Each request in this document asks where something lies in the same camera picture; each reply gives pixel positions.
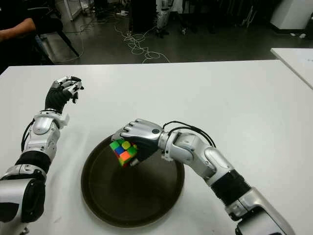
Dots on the multicoloured Rubik's cube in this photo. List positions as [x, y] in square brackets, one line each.
[123, 151]

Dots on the white side table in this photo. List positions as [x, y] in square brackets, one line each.
[293, 61]

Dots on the white glass-front cabinet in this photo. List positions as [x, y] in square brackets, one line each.
[69, 8]

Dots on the black chair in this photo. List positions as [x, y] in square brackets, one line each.
[51, 24]

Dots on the small white floor object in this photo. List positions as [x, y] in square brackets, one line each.
[302, 35]

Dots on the black cabinet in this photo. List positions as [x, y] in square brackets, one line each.
[143, 14]

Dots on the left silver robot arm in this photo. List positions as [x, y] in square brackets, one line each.
[41, 137]

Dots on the seated person in black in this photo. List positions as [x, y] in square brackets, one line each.
[14, 29]

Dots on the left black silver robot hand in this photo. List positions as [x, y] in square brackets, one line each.
[55, 98]

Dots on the white power strip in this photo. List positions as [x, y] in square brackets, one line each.
[122, 13]

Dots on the round dark brown plate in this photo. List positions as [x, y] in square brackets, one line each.
[137, 195]

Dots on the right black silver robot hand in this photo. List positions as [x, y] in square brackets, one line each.
[144, 133]

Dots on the white slanted cabinet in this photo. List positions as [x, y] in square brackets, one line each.
[291, 14]

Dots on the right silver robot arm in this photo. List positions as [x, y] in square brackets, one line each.
[215, 161]

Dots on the silver humanoid robot legs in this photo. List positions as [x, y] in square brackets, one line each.
[162, 17]

